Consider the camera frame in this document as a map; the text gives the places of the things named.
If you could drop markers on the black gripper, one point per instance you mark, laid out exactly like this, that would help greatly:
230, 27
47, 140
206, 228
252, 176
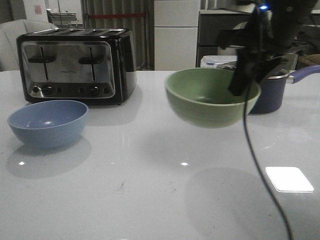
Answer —
277, 41

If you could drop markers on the green bowl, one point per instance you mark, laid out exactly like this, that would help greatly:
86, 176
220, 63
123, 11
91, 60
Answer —
200, 96

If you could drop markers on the blue bowl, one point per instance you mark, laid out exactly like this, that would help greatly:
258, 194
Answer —
49, 124

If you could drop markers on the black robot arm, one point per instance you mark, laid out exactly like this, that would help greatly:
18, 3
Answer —
276, 11

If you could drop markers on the dark blue saucepan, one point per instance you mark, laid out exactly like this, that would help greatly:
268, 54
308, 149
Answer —
272, 89

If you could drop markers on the clear plastic food container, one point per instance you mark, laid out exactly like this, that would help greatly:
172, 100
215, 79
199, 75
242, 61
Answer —
212, 61

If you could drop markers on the brown cushion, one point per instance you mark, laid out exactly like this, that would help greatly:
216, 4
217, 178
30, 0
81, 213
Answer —
309, 60

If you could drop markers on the dark counter unit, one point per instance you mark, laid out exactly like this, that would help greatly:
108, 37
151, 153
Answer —
210, 23

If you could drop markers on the white drawer cabinet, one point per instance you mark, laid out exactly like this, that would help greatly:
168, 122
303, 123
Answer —
175, 34

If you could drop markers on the black chrome toaster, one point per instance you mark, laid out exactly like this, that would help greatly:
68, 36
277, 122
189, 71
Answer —
93, 66

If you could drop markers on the white armchair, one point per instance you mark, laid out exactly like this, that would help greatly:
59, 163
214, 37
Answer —
9, 32

